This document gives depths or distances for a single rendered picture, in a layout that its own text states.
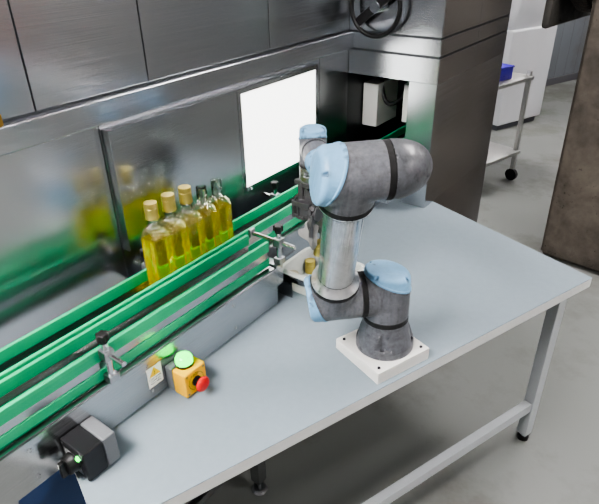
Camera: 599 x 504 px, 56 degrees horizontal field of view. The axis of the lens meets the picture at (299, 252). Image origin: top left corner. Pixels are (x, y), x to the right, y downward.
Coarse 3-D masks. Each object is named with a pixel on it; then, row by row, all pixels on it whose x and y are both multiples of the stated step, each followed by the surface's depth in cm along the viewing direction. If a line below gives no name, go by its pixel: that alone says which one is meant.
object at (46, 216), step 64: (0, 0) 112; (64, 0) 123; (128, 0) 135; (192, 0) 151; (256, 0) 170; (320, 0) 195; (0, 64) 116; (64, 64) 127; (128, 64) 140; (192, 64) 157; (256, 64) 175; (320, 64) 206; (0, 128) 117; (64, 128) 129; (384, 128) 262; (0, 192) 123; (64, 192) 136; (256, 192) 197; (0, 256) 128; (64, 256) 141; (128, 256) 158; (0, 320) 132
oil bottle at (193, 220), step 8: (176, 216) 150; (184, 216) 149; (192, 216) 149; (200, 216) 152; (192, 224) 150; (200, 224) 152; (192, 232) 151; (200, 232) 153; (192, 240) 151; (200, 240) 154; (192, 248) 152; (200, 248) 155; (192, 256) 154
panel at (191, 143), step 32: (224, 96) 166; (128, 128) 142; (160, 128) 150; (192, 128) 160; (224, 128) 170; (128, 160) 145; (160, 160) 154; (192, 160) 163; (224, 160) 174; (128, 192) 148; (160, 192) 157; (192, 192) 167; (224, 192) 179; (128, 224) 151
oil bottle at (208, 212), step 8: (200, 208) 153; (208, 208) 154; (208, 216) 154; (216, 216) 156; (208, 224) 155; (216, 224) 157; (208, 232) 156; (216, 232) 158; (208, 240) 157; (216, 240) 159; (208, 248) 158
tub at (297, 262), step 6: (300, 252) 180; (306, 252) 182; (312, 252) 183; (294, 258) 178; (300, 258) 180; (318, 258) 183; (288, 264) 176; (294, 264) 178; (300, 264) 181; (318, 264) 184; (360, 264) 174; (288, 270) 171; (300, 270) 182; (360, 270) 170; (294, 276) 169; (300, 276) 168
